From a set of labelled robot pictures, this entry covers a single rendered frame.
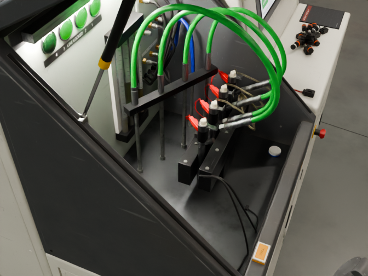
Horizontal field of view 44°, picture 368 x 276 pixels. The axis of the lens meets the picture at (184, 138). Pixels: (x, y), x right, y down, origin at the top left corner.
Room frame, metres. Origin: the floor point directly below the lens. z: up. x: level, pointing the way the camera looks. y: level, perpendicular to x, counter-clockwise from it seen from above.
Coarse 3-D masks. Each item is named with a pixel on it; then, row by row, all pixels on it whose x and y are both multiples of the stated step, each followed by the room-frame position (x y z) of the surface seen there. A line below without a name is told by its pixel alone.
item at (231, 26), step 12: (156, 12) 0.94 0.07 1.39; (204, 12) 0.90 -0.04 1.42; (144, 24) 0.95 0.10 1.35; (228, 24) 0.88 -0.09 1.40; (240, 36) 0.86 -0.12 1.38; (252, 48) 0.85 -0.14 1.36; (132, 60) 0.97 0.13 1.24; (264, 60) 0.84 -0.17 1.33; (132, 72) 0.97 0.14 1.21; (132, 84) 0.97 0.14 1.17; (276, 84) 0.83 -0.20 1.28; (276, 96) 0.83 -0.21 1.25; (252, 120) 0.84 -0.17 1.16
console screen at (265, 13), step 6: (258, 0) 1.38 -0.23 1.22; (264, 0) 1.43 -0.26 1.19; (270, 0) 1.48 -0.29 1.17; (276, 0) 1.54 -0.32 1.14; (258, 6) 1.37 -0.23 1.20; (264, 6) 1.42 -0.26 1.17; (270, 6) 1.47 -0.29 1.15; (276, 6) 1.54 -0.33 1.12; (258, 12) 1.36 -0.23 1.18; (264, 12) 1.41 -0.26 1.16; (270, 12) 1.47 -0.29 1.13; (264, 18) 1.40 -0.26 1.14; (258, 24) 1.35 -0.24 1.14
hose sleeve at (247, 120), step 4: (240, 120) 0.86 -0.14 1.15; (244, 120) 0.85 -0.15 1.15; (248, 120) 0.85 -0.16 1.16; (228, 124) 0.87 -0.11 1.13; (232, 124) 0.86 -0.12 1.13; (236, 124) 0.86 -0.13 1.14; (240, 124) 0.85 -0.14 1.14; (244, 124) 0.85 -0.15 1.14; (248, 124) 0.85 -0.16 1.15; (228, 128) 0.86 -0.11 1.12; (232, 128) 0.86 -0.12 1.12
